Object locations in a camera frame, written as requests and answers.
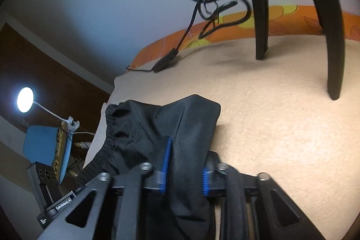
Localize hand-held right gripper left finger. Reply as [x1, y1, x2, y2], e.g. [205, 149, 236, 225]
[36, 137, 173, 240]

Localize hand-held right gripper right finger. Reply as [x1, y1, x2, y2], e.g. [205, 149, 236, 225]
[201, 151, 327, 240]

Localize black pants with yellow stripes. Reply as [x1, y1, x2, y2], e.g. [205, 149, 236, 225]
[74, 94, 223, 240]

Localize white clip desk lamp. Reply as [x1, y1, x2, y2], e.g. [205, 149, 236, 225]
[17, 87, 81, 135]

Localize brown wooden wardrobe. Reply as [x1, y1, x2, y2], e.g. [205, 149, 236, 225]
[0, 22, 113, 128]

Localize small black tripod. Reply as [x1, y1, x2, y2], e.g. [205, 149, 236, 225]
[239, 0, 346, 101]

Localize black ring light cable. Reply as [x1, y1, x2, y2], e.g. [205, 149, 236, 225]
[126, 0, 254, 73]

